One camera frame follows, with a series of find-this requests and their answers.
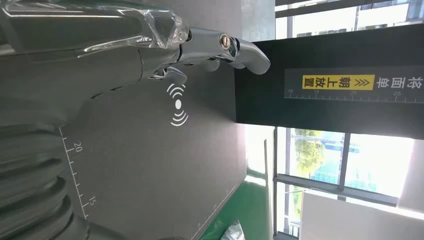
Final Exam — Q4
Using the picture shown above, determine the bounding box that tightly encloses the black weighing device with column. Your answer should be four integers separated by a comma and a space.
56, 23, 424, 240

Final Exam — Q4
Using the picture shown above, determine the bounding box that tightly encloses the grey courier package red print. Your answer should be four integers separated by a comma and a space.
220, 219, 246, 240

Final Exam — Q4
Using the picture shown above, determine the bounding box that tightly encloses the green conveyor belt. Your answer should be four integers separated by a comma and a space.
198, 168, 268, 240

